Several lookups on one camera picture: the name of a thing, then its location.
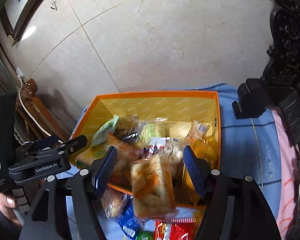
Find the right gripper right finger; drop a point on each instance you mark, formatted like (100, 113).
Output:
(236, 208)

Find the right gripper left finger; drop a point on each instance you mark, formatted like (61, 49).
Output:
(48, 218)

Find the orange toast snack bag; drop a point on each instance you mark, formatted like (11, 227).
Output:
(152, 188)

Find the person's left hand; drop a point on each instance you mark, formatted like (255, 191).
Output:
(7, 207)

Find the bread roll in clear wrapper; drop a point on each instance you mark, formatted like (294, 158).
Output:
(113, 203)

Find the wooden chair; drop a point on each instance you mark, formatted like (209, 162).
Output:
(37, 117)

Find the blue snack packet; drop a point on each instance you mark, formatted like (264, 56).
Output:
(128, 222)

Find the red snack packet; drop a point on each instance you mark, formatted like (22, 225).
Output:
(175, 229)

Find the light blue tablecloth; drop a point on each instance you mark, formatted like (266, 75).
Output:
(248, 146)

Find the pink cloth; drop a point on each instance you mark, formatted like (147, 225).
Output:
(289, 173)

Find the green white snack packet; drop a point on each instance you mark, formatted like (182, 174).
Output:
(101, 135)

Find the orange storage box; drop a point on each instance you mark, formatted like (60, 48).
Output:
(136, 139)

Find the dark carved wooden furniture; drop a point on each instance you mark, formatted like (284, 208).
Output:
(279, 86)

